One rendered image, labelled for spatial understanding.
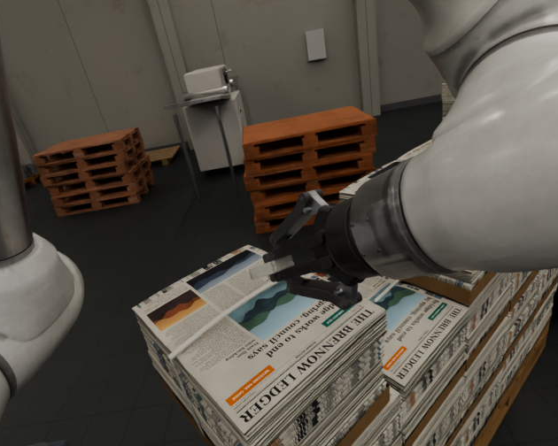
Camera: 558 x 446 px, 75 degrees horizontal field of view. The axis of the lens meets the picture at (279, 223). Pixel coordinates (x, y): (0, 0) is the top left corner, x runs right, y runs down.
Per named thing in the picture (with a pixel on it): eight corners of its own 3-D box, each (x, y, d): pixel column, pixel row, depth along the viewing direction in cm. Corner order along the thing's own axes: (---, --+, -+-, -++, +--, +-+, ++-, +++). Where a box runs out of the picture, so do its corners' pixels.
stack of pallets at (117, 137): (158, 180, 524) (140, 126, 489) (143, 202, 452) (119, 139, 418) (84, 194, 528) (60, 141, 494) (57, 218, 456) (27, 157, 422)
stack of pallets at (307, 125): (360, 182, 385) (353, 104, 350) (383, 211, 316) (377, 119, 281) (256, 202, 388) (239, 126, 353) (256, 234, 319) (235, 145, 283)
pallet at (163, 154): (183, 150, 670) (182, 144, 665) (174, 164, 595) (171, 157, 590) (120, 163, 675) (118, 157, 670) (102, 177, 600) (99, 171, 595)
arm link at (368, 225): (430, 290, 24) (366, 298, 29) (494, 251, 29) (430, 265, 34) (379, 162, 25) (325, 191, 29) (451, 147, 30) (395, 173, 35)
